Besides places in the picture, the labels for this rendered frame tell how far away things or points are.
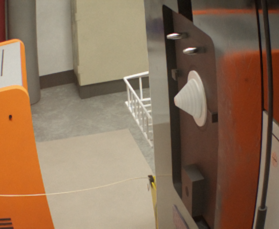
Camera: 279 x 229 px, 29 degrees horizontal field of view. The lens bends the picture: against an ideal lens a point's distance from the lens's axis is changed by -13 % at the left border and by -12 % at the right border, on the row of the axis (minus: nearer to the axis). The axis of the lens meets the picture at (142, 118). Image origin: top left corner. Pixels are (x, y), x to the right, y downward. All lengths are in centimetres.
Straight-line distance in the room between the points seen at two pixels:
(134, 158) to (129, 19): 227
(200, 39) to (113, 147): 108
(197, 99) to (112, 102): 320
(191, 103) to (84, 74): 322
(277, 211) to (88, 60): 343
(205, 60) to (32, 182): 52
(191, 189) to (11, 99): 41
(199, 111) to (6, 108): 43
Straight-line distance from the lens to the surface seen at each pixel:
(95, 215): 138
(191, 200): 71
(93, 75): 388
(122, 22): 381
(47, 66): 420
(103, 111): 373
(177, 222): 82
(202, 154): 69
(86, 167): 159
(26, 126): 101
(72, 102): 393
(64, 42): 417
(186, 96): 66
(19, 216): 110
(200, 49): 62
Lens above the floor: 146
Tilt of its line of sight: 24 degrees down
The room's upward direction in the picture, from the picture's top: 4 degrees counter-clockwise
